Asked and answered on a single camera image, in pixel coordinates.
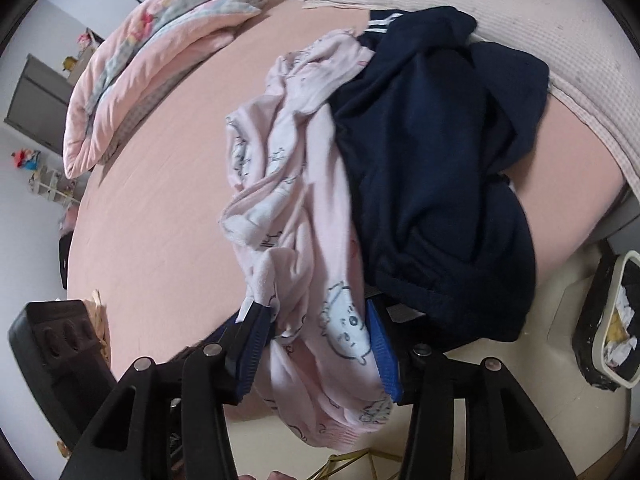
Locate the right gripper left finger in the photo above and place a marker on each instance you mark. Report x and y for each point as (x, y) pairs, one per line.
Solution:
(219, 372)

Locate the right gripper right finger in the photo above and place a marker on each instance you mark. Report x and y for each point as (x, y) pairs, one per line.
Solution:
(415, 374)

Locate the pink cartoon print pajama pants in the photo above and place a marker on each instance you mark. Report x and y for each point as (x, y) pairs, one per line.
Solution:
(290, 224)

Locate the navy blue striped garment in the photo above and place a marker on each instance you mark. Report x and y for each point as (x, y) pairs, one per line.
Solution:
(427, 133)

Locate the pink bed sheet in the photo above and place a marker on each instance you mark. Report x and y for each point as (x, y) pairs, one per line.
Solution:
(147, 238)

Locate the white toy shelf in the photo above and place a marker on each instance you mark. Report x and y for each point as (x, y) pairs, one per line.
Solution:
(53, 186)

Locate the black lined trash bin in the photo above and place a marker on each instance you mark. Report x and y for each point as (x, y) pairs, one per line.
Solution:
(606, 336)

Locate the red blue plush toy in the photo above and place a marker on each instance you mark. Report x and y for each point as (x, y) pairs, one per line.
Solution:
(26, 159)

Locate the dark grey door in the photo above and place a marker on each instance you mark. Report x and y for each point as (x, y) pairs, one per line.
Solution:
(39, 105)

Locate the pink folded quilt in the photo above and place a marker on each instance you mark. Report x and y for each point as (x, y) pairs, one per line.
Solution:
(135, 67)

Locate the beige waffle blanket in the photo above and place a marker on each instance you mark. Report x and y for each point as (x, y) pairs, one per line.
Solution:
(594, 69)

